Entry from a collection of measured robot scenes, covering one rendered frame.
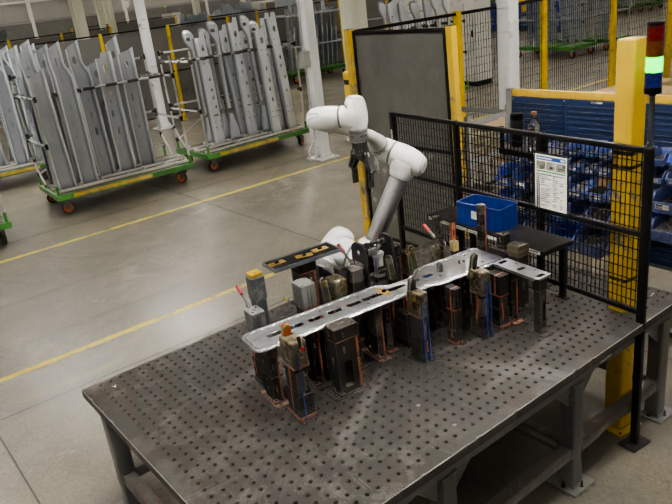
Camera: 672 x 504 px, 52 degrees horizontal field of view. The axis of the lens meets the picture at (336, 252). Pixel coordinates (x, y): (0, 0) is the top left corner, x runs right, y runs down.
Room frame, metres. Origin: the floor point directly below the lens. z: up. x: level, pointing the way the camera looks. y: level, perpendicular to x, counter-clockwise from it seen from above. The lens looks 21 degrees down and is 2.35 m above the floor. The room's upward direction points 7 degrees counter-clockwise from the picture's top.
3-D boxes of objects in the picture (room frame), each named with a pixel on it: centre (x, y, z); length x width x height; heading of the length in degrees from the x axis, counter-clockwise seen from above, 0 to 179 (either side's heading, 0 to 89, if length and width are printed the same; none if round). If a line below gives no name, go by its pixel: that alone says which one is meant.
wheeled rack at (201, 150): (10.92, 1.25, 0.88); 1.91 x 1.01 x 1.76; 128
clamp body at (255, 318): (2.77, 0.39, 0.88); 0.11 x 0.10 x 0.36; 30
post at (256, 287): (2.97, 0.39, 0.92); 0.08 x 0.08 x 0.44; 30
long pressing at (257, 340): (2.91, -0.19, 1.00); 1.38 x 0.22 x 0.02; 120
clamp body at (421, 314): (2.80, -0.34, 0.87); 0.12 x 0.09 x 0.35; 30
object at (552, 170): (3.34, -1.13, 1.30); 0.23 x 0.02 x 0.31; 30
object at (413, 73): (5.65, -0.69, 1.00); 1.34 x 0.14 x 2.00; 36
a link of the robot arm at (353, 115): (3.20, -0.16, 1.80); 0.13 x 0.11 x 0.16; 74
